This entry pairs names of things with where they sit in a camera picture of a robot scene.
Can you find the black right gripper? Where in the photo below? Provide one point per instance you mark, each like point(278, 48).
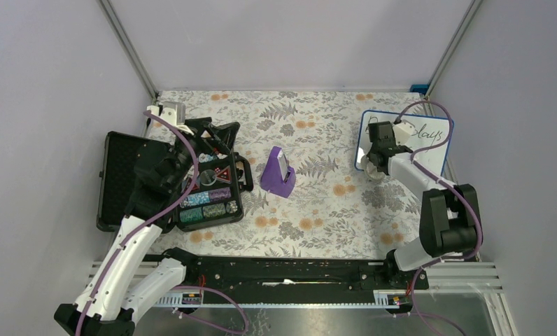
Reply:
point(369, 152)

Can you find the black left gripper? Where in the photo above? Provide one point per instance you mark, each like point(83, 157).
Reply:
point(225, 134)

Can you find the silver mesh sponge eraser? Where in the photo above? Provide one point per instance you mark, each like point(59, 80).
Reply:
point(371, 170)

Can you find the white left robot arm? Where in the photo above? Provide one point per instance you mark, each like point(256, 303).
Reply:
point(108, 306)

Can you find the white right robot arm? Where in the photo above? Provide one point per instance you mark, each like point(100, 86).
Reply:
point(449, 218)

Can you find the blue framed whiteboard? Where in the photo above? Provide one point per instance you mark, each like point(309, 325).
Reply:
point(426, 131)

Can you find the black poker chip case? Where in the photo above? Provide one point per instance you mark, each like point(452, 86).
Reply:
point(141, 177)

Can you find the purple wedge stand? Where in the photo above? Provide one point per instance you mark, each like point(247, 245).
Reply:
point(278, 177)

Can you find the floral table mat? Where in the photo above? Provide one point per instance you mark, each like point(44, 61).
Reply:
point(311, 197)

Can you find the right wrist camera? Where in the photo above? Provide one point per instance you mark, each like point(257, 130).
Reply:
point(403, 130)

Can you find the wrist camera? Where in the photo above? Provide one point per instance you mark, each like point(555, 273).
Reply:
point(403, 130)
point(172, 113)

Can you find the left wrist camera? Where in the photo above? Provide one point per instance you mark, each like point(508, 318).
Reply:
point(172, 113)

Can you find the blue corner bracket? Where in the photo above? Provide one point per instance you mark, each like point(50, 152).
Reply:
point(421, 89)

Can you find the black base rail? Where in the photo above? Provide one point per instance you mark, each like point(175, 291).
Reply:
point(294, 281)

